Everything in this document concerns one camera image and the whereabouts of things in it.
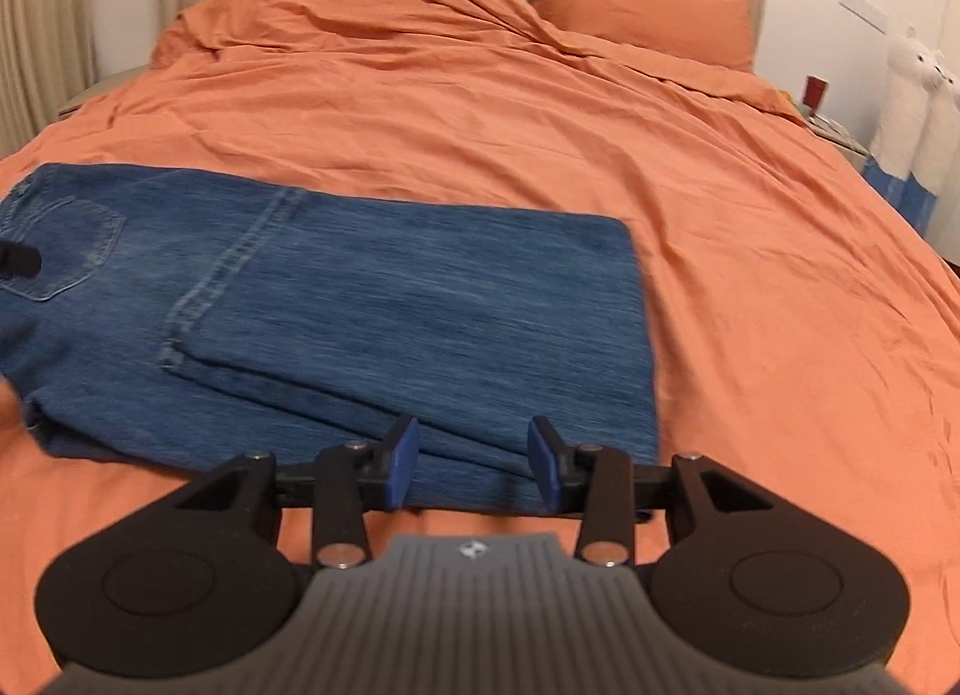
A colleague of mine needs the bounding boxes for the orange embroidered pillow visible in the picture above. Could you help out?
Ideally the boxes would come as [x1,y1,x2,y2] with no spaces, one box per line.
[516,0,755,73]

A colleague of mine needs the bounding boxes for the white wall switch plate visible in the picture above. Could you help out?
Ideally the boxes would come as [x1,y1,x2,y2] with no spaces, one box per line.
[838,0,895,34]

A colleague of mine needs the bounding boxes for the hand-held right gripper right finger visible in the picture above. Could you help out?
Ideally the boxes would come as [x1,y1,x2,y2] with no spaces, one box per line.
[527,416,773,567]

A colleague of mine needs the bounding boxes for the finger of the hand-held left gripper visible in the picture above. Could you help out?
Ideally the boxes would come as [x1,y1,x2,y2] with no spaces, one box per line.
[0,240,43,278]

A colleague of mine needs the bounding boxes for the white alpaca plush toy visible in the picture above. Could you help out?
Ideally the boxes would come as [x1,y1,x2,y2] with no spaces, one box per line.
[904,53,960,240]
[862,27,942,210]

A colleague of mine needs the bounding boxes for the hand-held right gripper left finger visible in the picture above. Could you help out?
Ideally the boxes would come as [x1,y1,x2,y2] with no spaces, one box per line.
[180,416,421,570]

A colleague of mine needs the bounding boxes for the beige pleated curtain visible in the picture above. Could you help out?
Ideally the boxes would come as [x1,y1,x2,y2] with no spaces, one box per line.
[0,0,100,160]

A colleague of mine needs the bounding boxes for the blue denim pants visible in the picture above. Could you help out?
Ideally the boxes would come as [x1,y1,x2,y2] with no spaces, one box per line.
[0,164,662,516]

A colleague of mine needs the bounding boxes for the orange duvet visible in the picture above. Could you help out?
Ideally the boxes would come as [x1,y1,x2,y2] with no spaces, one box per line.
[0,0,960,666]

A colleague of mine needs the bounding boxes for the white nightstand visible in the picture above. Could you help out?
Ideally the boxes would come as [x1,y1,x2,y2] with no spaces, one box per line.
[806,111,875,172]

